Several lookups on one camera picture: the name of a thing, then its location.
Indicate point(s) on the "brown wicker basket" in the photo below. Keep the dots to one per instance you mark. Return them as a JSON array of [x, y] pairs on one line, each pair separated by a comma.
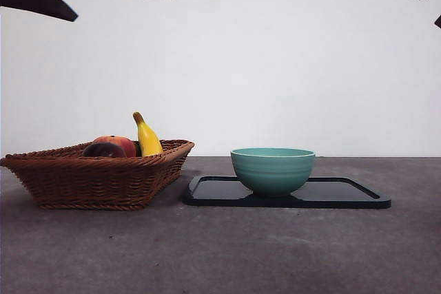
[[93, 184]]

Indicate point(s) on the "dark red plum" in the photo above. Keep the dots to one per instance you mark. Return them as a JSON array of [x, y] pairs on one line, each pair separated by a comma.
[[103, 151]]

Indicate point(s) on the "teal ceramic bowl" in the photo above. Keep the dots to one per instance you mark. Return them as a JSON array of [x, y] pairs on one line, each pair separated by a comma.
[[272, 177]]

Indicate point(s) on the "red yellow apple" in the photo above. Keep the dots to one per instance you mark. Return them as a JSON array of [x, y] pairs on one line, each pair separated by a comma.
[[126, 145]]

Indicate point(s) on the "yellow banana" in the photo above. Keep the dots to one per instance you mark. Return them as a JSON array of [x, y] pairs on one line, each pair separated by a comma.
[[149, 139]]

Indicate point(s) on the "dark green rectangular tray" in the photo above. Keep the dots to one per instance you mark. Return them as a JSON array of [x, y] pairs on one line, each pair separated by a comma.
[[327, 192]]

